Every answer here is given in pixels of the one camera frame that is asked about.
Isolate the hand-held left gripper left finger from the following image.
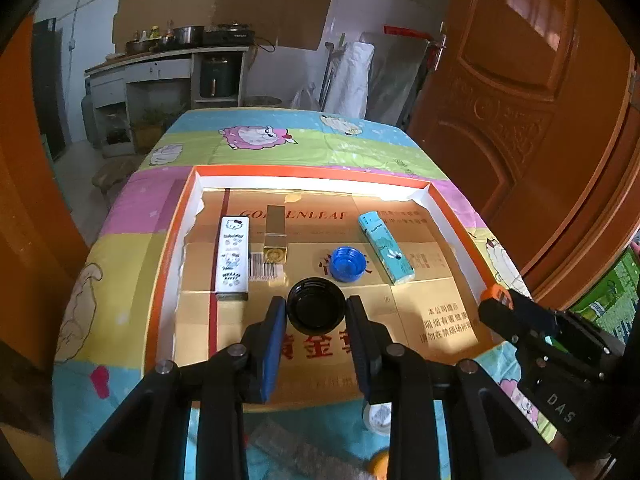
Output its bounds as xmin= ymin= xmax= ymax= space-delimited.
xmin=62 ymin=296 xmax=290 ymax=480

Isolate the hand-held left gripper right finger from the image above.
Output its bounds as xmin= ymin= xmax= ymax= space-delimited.
xmin=345 ymin=294 xmax=576 ymax=480

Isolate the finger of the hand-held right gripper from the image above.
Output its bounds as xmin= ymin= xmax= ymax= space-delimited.
xmin=507 ymin=291 xmax=560 ymax=328
xmin=477 ymin=300 xmax=533 ymax=350

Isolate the orange cap with dark label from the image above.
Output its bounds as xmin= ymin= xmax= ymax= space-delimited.
xmin=481 ymin=284 xmax=516 ymax=311

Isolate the black bottle cap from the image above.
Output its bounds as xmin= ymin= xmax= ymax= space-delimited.
xmin=286 ymin=277 xmax=347 ymax=333

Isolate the white bottle cap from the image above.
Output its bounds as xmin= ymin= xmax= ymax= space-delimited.
xmin=362 ymin=402 xmax=396 ymax=433

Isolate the blue bottle cap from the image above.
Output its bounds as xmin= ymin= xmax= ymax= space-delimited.
xmin=328 ymin=246 xmax=373 ymax=283

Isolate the shallow cardboard tray box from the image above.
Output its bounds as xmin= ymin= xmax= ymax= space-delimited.
xmin=145 ymin=164 xmax=538 ymax=413

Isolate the white cartoon lighter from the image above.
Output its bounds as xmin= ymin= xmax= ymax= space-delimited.
xmin=216 ymin=215 xmax=251 ymax=302

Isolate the teal lighter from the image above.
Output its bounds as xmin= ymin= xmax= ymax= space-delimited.
xmin=357 ymin=211 xmax=416 ymax=286

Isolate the gold lighter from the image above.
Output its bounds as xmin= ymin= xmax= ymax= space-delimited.
xmin=262 ymin=204 xmax=288 ymax=266

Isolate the plain orange bottle cap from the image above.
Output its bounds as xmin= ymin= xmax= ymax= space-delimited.
xmin=369 ymin=450 xmax=391 ymax=480

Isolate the green and blue carton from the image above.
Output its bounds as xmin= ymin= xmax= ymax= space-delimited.
xmin=570 ymin=247 xmax=640 ymax=331

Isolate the brown wooden door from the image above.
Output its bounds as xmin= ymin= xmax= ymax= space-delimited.
xmin=407 ymin=0 xmax=636 ymax=231

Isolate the small wooden stool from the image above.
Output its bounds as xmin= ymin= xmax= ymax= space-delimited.
xmin=92 ymin=157 xmax=138 ymax=211

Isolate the white plastic bag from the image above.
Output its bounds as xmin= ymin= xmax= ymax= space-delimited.
xmin=290 ymin=85 xmax=323 ymax=111

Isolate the white sack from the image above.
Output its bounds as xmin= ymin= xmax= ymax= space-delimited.
xmin=325 ymin=40 xmax=376 ymax=118

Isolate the dark air fryer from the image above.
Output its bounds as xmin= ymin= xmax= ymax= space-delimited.
xmin=200 ymin=56 xmax=233 ymax=98

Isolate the grey kitchen counter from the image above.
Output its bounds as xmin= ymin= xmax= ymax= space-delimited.
xmin=84 ymin=45 xmax=251 ymax=157

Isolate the red paper strip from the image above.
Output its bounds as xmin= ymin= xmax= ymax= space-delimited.
xmin=384 ymin=25 xmax=431 ymax=40

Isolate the black gas stove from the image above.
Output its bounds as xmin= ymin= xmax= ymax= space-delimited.
xmin=202 ymin=22 xmax=256 ymax=46

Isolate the steel pot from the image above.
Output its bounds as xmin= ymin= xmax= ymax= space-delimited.
xmin=172 ymin=25 xmax=206 ymax=45

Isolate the silver door handle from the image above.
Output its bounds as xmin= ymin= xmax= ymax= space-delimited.
xmin=432 ymin=22 xmax=448 ymax=72

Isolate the cardboard wall sheet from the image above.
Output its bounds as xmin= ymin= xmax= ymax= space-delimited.
xmin=175 ymin=0 xmax=218 ymax=28
xmin=112 ymin=0 xmax=177 ymax=47
xmin=290 ymin=0 xmax=335 ymax=52
xmin=215 ymin=0 xmax=293 ymax=43

